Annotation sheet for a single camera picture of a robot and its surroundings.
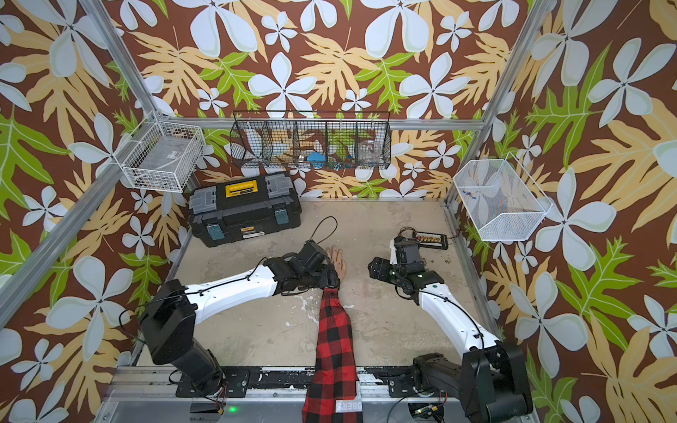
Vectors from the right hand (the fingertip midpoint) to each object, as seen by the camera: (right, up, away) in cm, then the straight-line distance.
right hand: (376, 266), depth 86 cm
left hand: (-15, -2, -2) cm, 15 cm away
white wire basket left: (-71, +36, -2) cm, 79 cm away
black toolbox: (-48, +20, +9) cm, 52 cm away
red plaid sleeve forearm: (-14, -30, -12) cm, 35 cm away
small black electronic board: (+25, +8, +18) cm, 32 cm away
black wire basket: (-23, +46, +12) cm, 53 cm away
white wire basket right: (+41, +22, -1) cm, 46 cm away
